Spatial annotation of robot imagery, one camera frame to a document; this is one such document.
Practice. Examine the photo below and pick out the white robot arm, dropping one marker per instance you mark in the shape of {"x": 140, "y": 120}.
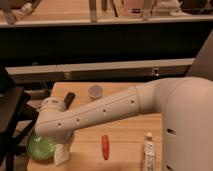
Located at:
{"x": 186, "y": 106}

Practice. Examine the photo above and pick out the green ceramic bowl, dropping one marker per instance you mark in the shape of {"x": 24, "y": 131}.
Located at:
{"x": 40, "y": 148}

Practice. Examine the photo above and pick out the small grey round container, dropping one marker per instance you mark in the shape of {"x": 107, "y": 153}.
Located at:
{"x": 95, "y": 92}

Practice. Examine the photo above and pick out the black rectangular object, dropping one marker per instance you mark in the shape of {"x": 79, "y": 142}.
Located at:
{"x": 68, "y": 99}

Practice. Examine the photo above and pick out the orange carrot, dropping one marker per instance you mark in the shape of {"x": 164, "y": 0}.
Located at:
{"x": 105, "y": 147}

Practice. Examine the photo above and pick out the white tube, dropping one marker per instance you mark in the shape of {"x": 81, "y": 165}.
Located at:
{"x": 149, "y": 153}

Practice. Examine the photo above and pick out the black stand at left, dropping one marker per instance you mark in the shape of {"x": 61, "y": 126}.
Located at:
{"x": 17, "y": 118}

